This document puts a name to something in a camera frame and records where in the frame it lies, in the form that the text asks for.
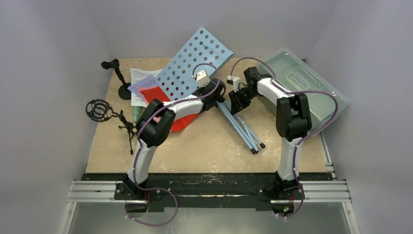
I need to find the blue music stand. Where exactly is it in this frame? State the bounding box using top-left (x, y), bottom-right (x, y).
top-left (155, 27), bottom-right (265, 154)

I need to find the red paper sheet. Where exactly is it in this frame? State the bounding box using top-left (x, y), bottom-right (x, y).
top-left (139, 86), bottom-right (198, 133)

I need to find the lavender sheet music page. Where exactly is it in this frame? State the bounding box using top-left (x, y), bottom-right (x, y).
top-left (128, 75), bottom-right (157, 96)

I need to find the teal toy microphone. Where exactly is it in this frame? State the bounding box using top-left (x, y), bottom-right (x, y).
top-left (132, 106), bottom-right (142, 123)

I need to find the white sheet music page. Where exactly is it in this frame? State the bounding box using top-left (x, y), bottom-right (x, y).
top-left (131, 94), bottom-right (147, 107)
top-left (130, 68), bottom-right (162, 84)

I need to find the black round-base mic stand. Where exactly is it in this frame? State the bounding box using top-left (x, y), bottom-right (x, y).
top-left (100, 58), bottom-right (133, 100)

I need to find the black tripod mic stand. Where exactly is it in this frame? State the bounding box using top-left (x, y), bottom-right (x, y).
top-left (85, 99), bottom-right (137, 155)

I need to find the pink sheet music page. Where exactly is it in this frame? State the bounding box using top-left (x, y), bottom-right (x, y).
top-left (136, 77), bottom-right (158, 89)

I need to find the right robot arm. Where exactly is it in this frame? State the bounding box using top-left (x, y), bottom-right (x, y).
top-left (227, 67), bottom-right (312, 198)

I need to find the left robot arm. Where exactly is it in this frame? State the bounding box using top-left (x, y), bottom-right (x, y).
top-left (126, 78), bottom-right (225, 199)

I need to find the translucent green storage box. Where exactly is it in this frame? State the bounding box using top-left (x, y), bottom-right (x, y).
top-left (264, 48), bottom-right (350, 133)

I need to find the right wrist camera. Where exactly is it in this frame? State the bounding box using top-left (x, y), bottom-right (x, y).
top-left (227, 75), bottom-right (242, 93)

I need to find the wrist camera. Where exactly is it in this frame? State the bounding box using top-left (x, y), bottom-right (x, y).
top-left (227, 75), bottom-right (242, 93)
top-left (193, 69), bottom-right (210, 89)

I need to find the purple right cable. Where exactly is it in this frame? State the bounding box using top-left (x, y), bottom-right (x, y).
top-left (229, 57), bottom-right (339, 220)

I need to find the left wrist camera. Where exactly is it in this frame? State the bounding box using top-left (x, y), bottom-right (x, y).
top-left (193, 69), bottom-right (210, 89)

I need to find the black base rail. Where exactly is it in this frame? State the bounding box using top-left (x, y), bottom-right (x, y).
top-left (81, 173), bottom-right (332, 214)

